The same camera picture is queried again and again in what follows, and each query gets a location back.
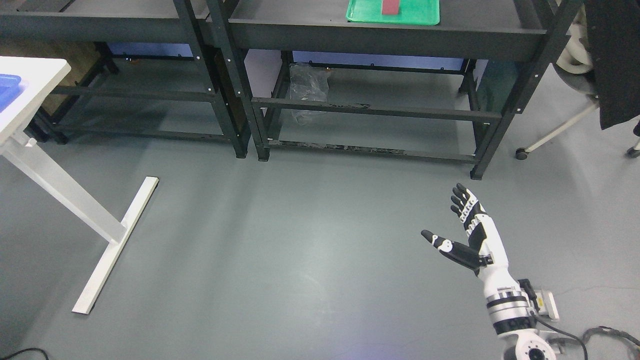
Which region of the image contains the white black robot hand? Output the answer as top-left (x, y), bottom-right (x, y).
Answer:
top-left (420, 183), bottom-right (520, 298)

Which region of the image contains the pink foam block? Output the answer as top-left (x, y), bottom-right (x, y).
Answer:
top-left (381, 0), bottom-right (401, 16)

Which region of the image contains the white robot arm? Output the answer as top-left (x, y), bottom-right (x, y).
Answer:
top-left (486, 278), bottom-right (560, 360)

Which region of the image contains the black right shelf rack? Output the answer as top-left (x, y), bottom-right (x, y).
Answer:
top-left (206, 0), bottom-right (583, 181)

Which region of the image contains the black shelf rack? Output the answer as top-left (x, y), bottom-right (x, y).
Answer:
top-left (206, 0), bottom-right (583, 181)
top-left (1, 0), bottom-right (250, 158)

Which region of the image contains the green plastic tray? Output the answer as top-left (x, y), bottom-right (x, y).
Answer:
top-left (345, 0), bottom-right (441, 27)

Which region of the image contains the black left shelf rack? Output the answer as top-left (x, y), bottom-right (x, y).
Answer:
top-left (1, 0), bottom-right (250, 158)

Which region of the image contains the blue plastic tray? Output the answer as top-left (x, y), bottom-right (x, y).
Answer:
top-left (0, 73), bottom-right (22, 112)

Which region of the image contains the white office chair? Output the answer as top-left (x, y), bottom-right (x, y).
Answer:
top-left (515, 5), bottom-right (640, 161)

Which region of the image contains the clear plastic bag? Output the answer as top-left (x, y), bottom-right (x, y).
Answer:
top-left (288, 63), bottom-right (331, 126)

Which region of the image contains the black hanging cloth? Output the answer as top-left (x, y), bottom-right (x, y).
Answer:
top-left (584, 0), bottom-right (640, 130)

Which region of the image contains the white table with legs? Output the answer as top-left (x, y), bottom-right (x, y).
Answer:
top-left (0, 56), bottom-right (159, 315)

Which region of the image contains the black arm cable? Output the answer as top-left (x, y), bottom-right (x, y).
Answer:
top-left (530, 300), bottom-right (640, 360)

